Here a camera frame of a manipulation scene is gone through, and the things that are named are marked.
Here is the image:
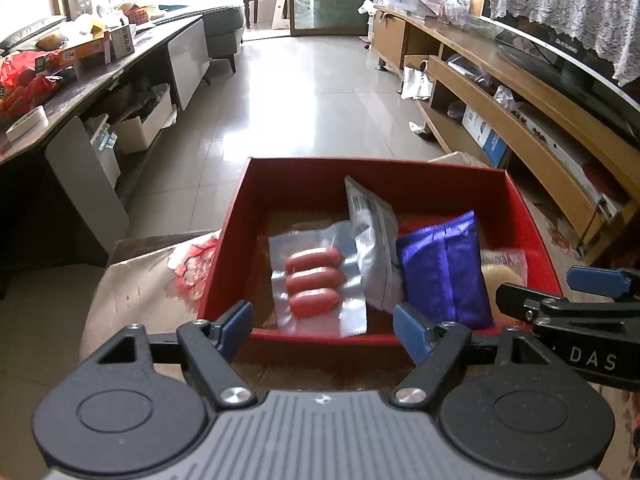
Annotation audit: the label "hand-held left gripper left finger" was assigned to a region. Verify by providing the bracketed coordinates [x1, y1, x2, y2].
[95, 300, 255, 408]

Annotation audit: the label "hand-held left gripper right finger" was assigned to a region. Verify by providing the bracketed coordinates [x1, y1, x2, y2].
[392, 302, 556, 408]

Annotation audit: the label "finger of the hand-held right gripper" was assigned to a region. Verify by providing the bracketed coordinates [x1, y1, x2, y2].
[566, 266, 640, 297]
[495, 282, 571, 322]

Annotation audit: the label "clear cracker packet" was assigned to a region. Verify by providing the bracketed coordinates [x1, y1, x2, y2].
[479, 248, 529, 291]

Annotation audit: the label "purple snack packet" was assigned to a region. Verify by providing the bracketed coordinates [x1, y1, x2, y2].
[396, 210, 496, 331]

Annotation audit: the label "clear sausage packet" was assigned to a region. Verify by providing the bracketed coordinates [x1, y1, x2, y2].
[268, 220, 368, 338]

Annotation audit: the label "silver white packet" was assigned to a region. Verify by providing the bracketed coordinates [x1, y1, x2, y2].
[344, 176, 406, 313]

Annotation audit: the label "red cardboard box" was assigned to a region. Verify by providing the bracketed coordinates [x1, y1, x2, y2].
[196, 156, 566, 348]

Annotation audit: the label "long white device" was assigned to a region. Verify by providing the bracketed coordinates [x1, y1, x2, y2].
[510, 105, 621, 221]

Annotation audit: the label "blue white box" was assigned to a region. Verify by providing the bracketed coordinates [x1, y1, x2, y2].
[462, 105, 508, 168]

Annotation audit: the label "white cardboard box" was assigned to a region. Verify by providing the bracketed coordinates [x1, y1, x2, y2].
[110, 85, 176, 153]

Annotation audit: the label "wooden television cabinet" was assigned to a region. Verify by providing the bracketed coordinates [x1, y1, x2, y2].
[372, 5, 640, 266]

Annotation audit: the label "black television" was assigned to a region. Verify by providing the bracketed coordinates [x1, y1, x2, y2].
[472, 0, 640, 141]

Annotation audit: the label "white bag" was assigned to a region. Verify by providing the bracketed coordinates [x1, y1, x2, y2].
[400, 62, 433, 101]

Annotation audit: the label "dark grey long table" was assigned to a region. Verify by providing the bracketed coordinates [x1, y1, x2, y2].
[0, 12, 211, 301]

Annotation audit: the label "white tray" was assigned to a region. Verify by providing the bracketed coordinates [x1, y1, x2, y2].
[6, 106, 49, 142]

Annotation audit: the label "grey sofa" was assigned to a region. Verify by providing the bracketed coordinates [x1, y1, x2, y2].
[160, 4, 246, 73]

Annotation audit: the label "clear plastic bags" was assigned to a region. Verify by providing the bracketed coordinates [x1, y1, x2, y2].
[442, 0, 483, 26]

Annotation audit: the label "small white carton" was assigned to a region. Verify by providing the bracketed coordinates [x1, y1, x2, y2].
[107, 24, 137, 61]

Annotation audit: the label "orange carton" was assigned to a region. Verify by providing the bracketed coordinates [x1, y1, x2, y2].
[37, 35, 111, 68]

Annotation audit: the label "yellow basket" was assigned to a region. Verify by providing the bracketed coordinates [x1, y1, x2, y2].
[122, 4, 161, 25]

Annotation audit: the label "red plastic bag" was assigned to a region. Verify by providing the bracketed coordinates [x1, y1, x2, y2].
[0, 52, 61, 111]

